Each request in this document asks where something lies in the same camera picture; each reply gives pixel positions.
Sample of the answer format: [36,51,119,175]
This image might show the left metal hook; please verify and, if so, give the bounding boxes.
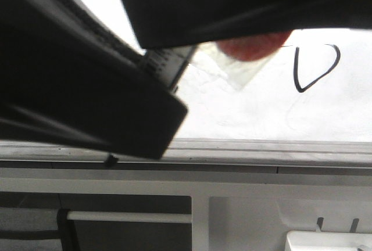
[316,217,324,232]

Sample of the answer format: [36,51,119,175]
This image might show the white box bottom right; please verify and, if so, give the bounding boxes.
[284,231,371,250]

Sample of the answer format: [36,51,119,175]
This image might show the white black whiteboard marker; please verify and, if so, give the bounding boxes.
[104,45,198,167]

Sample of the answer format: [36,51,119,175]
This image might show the grey aluminium whiteboard frame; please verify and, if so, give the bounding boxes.
[1,138,371,174]

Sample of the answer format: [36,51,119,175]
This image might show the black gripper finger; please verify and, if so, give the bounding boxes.
[1,0,187,159]
[121,0,371,49]

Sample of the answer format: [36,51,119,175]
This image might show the white horizontal bar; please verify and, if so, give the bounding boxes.
[67,211,192,224]

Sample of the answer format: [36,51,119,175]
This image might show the orange round taped pad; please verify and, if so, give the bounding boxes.
[216,30,292,62]

